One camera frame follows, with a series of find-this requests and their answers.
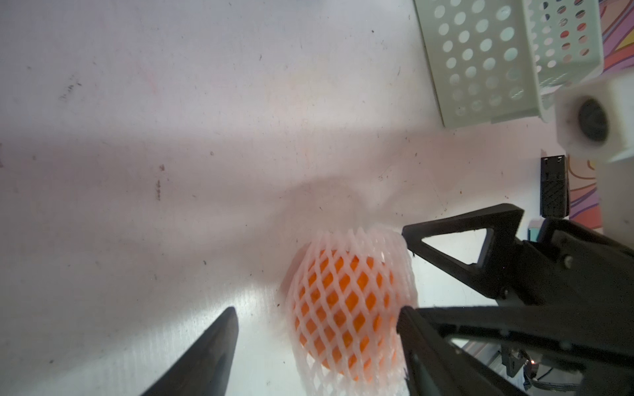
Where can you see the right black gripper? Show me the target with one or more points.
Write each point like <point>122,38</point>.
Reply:
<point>569,264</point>

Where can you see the mint green perforated basket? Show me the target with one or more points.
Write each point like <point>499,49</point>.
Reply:
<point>493,61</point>

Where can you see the black stapler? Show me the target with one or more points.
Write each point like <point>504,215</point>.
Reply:
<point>554,187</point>

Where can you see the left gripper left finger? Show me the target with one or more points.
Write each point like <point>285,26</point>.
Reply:
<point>204,369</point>

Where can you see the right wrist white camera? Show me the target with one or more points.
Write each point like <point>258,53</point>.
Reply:
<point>594,120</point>

